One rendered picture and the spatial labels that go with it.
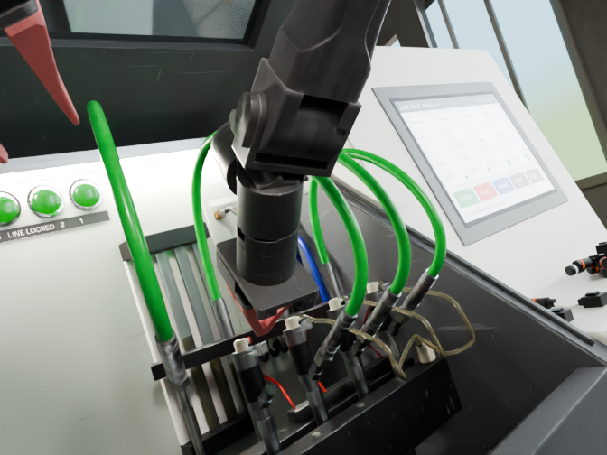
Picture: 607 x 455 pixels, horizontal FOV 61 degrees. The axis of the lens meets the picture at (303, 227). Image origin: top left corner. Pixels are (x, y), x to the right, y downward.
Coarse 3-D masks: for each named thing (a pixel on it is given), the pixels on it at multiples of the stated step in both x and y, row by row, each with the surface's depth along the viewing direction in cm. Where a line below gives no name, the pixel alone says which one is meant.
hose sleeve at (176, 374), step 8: (176, 336) 46; (160, 344) 45; (168, 344) 45; (176, 344) 46; (160, 352) 46; (168, 352) 46; (176, 352) 46; (168, 360) 47; (176, 360) 47; (168, 368) 48; (176, 368) 48; (184, 368) 50; (168, 376) 50; (176, 376) 49; (184, 376) 51
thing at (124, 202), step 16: (96, 112) 48; (96, 128) 46; (112, 144) 44; (112, 160) 43; (112, 176) 42; (112, 192) 41; (128, 192) 41; (128, 208) 41; (128, 224) 40; (128, 240) 40; (144, 240) 41; (144, 256) 40; (144, 272) 40; (144, 288) 41; (160, 288) 42; (160, 304) 42; (160, 320) 43; (160, 336) 44
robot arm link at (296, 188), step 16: (240, 176) 44; (256, 176) 43; (272, 176) 43; (288, 176) 44; (240, 192) 43; (256, 192) 42; (272, 192) 42; (288, 192) 42; (240, 208) 44; (256, 208) 43; (272, 208) 43; (288, 208) 43; (240, 224) 45; (256, 224) 44; (272, 224) 44; (288, 224) 45
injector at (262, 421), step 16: (240, 352) 60; (240, 368) 60; (256, 368) 60; (240, 384) 60; (256, 384) 59; (256, 400) 59; (272, 400) 59; (256, 416) 60; (272, 416) 61; (272, 432) 60; (272, 448) 60
